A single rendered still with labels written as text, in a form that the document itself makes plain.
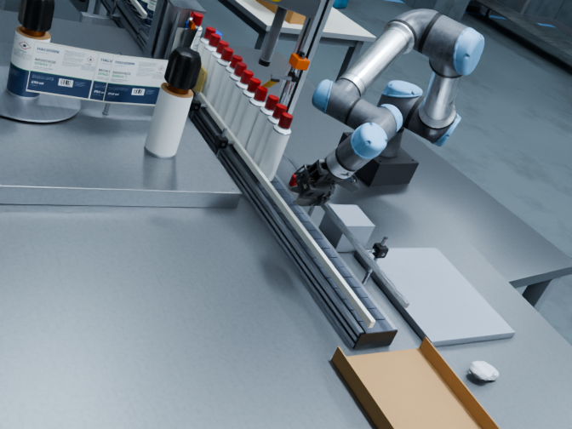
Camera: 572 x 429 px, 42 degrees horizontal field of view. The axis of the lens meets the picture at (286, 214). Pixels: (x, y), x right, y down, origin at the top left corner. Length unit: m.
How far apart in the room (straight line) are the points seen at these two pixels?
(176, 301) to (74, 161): 0.49
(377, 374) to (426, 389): 0.12
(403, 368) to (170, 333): 0.54
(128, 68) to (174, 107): 0.23
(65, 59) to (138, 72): 0.20
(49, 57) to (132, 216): 0.50
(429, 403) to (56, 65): 1.28
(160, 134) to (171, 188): 0.17
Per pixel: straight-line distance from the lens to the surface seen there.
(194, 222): 1.90
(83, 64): 2.10
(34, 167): 1.86
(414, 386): 1.69
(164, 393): 1.43
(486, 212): 2.65
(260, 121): 2.11
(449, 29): 2.04
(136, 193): 1.87
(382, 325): 1.73
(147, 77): 2.17
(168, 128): 1.99
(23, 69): 2.10
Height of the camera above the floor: 1.84
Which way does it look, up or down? 29 degrees down
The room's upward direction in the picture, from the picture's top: 22 degrees clockwise
